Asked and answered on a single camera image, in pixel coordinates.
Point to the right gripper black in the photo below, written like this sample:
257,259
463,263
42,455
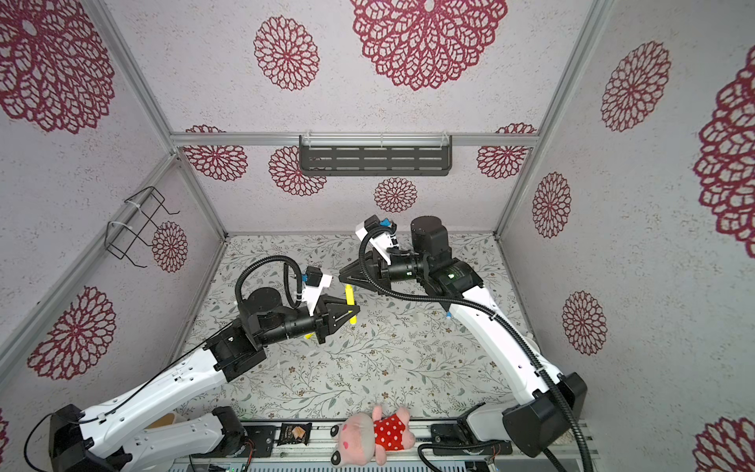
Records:
377,271

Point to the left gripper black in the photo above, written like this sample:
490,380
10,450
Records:
325,320

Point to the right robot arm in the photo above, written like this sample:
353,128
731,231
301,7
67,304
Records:
546,403

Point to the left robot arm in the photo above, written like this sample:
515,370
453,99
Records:
121,435

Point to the pink pig plush toy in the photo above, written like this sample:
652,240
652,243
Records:
365,437

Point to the small dark snack packet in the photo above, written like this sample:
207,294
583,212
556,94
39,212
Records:
294,433

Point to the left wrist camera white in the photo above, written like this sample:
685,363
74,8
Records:
315,283

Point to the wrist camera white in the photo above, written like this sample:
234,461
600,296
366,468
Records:
386,243
315,283

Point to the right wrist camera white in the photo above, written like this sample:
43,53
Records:
386,243

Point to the dark grey wall shelf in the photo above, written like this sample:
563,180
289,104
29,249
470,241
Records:
375,157

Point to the black wire wall rack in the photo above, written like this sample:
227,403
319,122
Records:
121,235

